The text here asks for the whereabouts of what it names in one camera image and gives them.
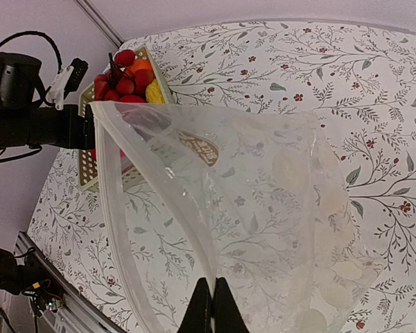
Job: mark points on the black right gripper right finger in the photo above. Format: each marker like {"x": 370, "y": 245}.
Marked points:
{"x": 227, "y": 317}

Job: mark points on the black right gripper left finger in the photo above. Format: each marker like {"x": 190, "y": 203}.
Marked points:
{"x": 197, "y": 318}

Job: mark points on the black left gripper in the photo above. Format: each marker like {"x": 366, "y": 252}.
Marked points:
{"x": 77, "y": 131}

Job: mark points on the clear dotted zip top bag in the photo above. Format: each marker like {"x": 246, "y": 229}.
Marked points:
{"x": 256, "y": 199}

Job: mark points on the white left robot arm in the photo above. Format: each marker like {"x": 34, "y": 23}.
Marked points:
{"x": 32, "y": 116}

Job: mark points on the red strawberry bunch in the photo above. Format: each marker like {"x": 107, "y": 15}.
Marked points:
{"x": 114, "y": 83}

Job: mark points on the yellow corn cob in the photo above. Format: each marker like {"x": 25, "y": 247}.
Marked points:
{"x": 156, "y": 94}

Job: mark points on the orange fruit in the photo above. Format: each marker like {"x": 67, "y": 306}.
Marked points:
{"x": 137, "y": 65}

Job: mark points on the floral patterned table mat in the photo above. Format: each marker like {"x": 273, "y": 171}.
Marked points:
{"x": 361, "y": 83}

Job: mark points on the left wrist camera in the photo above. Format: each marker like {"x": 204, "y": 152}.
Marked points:
{"x": 67, "y": 81}

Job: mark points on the left aluminium corner post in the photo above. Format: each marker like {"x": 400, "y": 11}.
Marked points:
{"x": 98, "y": 19}

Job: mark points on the aluminium front rail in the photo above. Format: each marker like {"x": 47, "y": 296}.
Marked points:
{"x": 76, "y": 314}

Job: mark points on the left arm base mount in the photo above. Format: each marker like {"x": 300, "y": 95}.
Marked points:
{"x": 23, "y": 275}

